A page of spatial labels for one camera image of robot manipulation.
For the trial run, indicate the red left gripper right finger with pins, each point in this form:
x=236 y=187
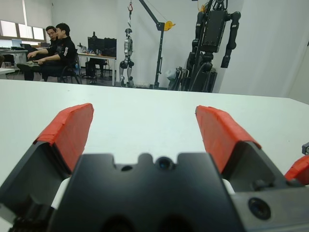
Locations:
x=217 y=133

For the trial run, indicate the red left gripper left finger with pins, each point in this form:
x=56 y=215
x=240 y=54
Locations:
x=72 y=130

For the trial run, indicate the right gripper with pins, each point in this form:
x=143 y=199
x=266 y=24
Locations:
x=306 y=148

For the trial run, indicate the black folding chair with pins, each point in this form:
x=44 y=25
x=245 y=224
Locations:
x=70 y=70

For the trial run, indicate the folded black frames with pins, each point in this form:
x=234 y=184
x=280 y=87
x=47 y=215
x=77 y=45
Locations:
x=181 y=79

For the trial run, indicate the black desk chair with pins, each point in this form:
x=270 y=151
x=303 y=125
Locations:
x=95 y=69

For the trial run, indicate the pale plastic bag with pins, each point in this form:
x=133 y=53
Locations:
x=171 y=74

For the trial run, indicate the white desk with equipment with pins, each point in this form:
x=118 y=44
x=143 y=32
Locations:
x=107 y=57

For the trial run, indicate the person in black printed top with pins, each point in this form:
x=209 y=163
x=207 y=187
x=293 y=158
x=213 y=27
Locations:
x=67 y=48

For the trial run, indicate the black computer monitor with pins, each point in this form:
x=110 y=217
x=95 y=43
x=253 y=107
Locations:
x=95 y=45

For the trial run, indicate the white side table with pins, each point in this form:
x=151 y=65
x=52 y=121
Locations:
x=6 y=71

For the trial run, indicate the white desk with laptops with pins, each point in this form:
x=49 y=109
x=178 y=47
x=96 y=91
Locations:
x=20 y=52

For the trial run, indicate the black crane hoist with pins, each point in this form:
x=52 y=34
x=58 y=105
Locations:
x=159 y=52

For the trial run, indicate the person with glasses, black jacket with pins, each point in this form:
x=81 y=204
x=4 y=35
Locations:
x=50 y=32

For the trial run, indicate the small silver humanoid robot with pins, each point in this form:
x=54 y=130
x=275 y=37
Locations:
x=128 y=46

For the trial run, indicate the large black humanoid robot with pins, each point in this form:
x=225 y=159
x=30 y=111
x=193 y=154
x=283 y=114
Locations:
x=213 y=30

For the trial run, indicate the yellow hoist pulley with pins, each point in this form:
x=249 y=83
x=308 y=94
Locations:
x=168 y=25

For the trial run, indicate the white roller blind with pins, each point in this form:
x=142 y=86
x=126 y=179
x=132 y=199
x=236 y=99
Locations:
x=38 y=14

